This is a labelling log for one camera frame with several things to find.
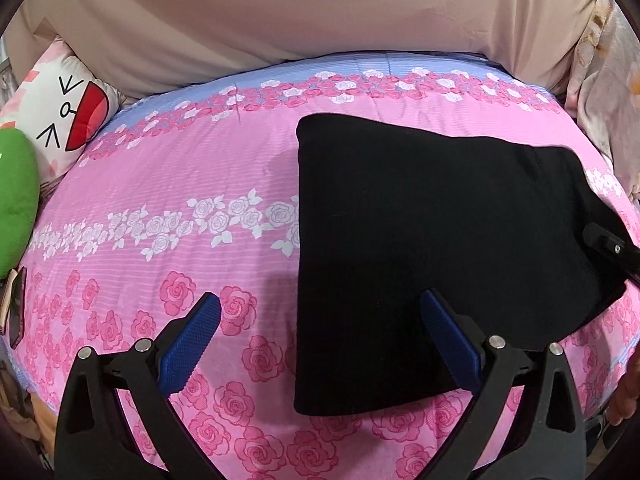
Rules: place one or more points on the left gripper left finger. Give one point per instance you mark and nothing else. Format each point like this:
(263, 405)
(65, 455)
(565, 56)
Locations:
(155, 369)

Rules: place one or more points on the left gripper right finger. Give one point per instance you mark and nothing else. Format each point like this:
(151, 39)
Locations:
(485, 366)

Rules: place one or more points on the black pants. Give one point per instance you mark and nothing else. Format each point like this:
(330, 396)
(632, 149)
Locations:
(502, 231)

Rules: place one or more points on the person right hand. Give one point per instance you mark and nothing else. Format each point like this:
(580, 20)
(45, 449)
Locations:
(624, 401)

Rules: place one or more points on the brown clothes pile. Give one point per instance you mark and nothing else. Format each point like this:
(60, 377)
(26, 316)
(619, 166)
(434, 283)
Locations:
(33, 422)

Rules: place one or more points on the black smartphone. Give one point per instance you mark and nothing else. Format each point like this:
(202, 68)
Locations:
(17, 308)

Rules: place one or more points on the gold slim phone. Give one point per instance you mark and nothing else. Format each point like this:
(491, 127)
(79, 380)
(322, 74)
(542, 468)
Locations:
(6, 294)

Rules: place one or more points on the floral cream blanket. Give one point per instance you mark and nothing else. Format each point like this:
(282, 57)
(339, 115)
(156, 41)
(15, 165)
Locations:
(603, 91)

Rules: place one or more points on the pink floral bed sheet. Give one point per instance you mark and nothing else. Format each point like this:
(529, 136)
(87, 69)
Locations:
(195, 191)

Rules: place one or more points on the green plush pillow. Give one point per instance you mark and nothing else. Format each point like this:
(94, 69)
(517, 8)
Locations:
(19, 187)

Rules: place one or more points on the white cartoon face pillow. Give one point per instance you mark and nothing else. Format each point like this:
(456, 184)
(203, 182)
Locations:
(60, 106)

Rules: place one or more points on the beige padded headboard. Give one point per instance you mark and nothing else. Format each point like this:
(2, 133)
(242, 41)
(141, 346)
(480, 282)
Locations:
(143, 47)

